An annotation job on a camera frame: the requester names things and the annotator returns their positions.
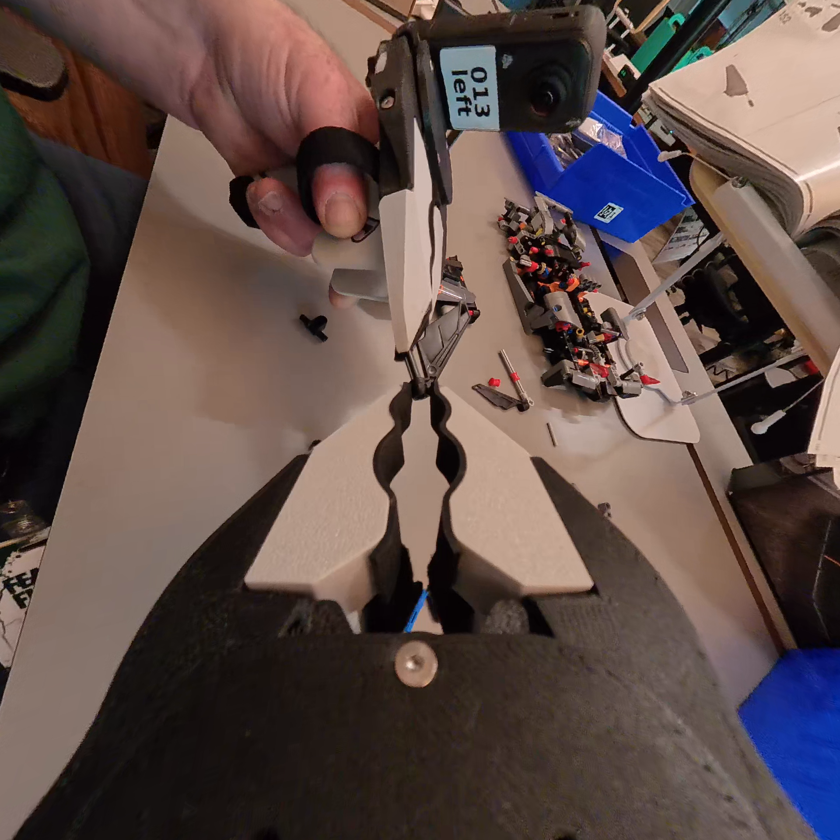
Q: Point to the beige support beam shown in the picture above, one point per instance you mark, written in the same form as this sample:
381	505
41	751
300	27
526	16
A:
761	262

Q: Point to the black lego wing panel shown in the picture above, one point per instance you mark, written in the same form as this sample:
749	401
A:
443	334

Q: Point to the grey orange-striped lego panel assembly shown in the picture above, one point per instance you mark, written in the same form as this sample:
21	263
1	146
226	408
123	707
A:
459	289

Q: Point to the white rounded board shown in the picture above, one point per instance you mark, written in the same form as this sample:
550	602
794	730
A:
663	420

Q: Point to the white paper stack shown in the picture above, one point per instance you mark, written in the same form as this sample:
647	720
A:
754	98

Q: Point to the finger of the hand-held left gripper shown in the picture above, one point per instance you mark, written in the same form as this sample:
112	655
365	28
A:
410	262
442	246

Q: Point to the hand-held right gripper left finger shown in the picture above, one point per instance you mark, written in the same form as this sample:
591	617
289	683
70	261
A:
321	525

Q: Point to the blue bin with square tag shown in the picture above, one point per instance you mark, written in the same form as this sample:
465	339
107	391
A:
630	177

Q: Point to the long blue lego pin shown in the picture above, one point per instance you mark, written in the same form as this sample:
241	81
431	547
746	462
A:
415	613

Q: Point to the person's green shirt torso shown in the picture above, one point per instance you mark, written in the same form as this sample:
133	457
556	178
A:
33	262

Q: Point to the black chair armrest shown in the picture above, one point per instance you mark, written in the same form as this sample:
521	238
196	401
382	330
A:
26	59

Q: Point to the blue plastic bin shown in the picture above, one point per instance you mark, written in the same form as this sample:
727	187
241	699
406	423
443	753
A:
800	741

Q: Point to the person's left hand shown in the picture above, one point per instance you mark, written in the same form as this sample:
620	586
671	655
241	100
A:
275	79

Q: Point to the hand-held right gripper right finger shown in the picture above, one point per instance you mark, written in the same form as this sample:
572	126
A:
525	525

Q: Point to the grey axle black panel assembly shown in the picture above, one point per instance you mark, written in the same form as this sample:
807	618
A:
495	396

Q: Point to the black T-shaped pin connector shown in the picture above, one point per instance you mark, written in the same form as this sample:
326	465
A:
313	326

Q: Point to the white stand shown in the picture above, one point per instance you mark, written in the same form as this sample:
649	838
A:
669	282

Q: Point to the clear plastic bags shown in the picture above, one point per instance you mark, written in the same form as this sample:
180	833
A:
590	138

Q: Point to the person's left forearm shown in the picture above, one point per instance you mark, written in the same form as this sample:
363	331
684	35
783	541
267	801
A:
118	39

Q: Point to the large lego car model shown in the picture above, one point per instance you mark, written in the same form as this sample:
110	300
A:
558	308

